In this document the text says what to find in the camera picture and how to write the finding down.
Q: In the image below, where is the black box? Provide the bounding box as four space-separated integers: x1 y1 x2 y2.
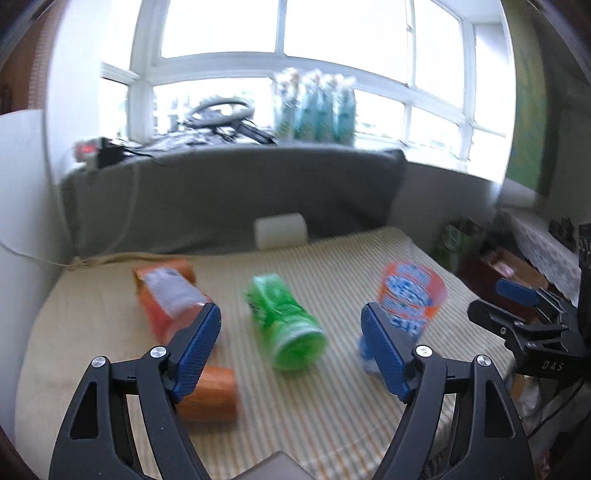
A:
97 141 126 168

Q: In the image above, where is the grey flat object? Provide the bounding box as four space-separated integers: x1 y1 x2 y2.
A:
238 451 317 480

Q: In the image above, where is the green wall poster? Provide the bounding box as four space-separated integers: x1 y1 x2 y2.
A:
504 25 563 195

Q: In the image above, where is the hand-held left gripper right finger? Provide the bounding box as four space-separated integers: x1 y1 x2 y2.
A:
360 302 536 480

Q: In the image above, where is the green packet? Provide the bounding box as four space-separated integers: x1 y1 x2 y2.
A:
435 220 486 274

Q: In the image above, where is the brown cardboard box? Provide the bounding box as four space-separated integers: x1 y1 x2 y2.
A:
461 247 548 305

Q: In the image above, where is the digital clock with red display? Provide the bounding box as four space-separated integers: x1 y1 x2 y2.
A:
73 137 101 168

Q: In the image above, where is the white board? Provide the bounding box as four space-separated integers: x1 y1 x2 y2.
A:
0 110 77 416

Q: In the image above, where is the black steering wheel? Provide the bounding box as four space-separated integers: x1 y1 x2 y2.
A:
185 97 278 145

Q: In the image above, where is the white cable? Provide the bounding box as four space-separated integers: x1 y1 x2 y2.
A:
0 159 141 268

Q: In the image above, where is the white foam roll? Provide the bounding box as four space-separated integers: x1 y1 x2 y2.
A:
254 213 309 251

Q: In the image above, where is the orange and blue printed cup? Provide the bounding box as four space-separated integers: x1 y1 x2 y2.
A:
358 261 448 374

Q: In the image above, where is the grey sofa backrest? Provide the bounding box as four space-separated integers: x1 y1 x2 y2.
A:
61 142 408 260

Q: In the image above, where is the pack of teal bottles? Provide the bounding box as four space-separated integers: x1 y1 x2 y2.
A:
271 67 357 145

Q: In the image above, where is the green cup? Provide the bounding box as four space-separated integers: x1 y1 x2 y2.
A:
244 274 327 373

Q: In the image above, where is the orange carton with white label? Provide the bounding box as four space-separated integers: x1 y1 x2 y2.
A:
132 258 216 343

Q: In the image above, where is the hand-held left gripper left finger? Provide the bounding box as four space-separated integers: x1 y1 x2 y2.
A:
48 302 222 480

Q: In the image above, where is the white lace cloth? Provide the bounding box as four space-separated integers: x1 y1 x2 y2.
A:
501 210 583 294

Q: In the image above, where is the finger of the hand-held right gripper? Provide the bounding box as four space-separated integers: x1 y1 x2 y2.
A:
496 278 573 325
468 299 570 343

